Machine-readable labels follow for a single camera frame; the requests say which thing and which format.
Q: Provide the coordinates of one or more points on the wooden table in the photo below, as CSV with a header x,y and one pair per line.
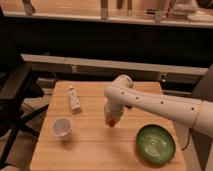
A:
x,y
93,146

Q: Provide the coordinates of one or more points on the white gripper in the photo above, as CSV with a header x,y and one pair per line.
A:
x,y
112,114

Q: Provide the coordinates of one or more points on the white tube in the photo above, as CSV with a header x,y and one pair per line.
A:
x,y
74,101

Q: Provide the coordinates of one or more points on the green plate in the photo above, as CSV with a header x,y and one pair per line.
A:
x,y
155,144

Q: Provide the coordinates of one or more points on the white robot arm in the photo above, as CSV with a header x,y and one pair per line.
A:
x,y
193,113

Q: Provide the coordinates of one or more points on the white plastic cup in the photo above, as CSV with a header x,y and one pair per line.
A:
x,y
62,129

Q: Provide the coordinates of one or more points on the black office chair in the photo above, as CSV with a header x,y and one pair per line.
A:
x,y
17,82

